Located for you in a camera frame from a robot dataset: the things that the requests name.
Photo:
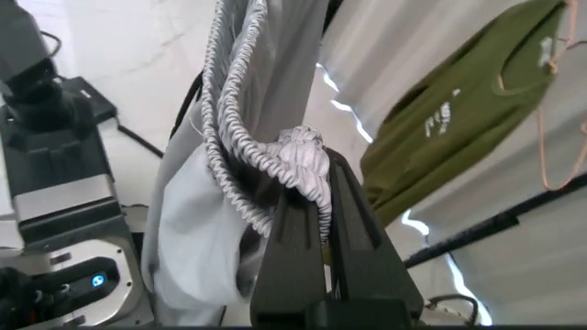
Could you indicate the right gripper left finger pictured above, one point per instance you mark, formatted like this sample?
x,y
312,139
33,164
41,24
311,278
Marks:
x,y
284,284

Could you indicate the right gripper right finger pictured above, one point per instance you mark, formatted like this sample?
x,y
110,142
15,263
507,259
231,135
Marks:
x,y
371,284

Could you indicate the pale grey shorts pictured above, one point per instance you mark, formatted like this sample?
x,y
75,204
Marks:
x,y
197,229

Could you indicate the green long-sleeved shirt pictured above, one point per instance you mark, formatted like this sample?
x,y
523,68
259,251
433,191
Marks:
x,y
458,160

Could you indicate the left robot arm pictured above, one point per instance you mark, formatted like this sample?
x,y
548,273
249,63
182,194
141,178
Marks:
x,y
27,82

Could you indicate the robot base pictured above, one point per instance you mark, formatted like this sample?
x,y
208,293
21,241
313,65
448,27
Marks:
x,y
59,201

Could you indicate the white laundry basket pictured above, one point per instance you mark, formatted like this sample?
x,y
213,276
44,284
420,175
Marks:
x,y
454,297

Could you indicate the black clothes rack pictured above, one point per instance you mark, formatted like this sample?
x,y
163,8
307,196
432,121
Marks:
x,y
463,238

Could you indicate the white curtain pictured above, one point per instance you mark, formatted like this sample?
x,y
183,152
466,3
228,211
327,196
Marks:
x,y
527,275

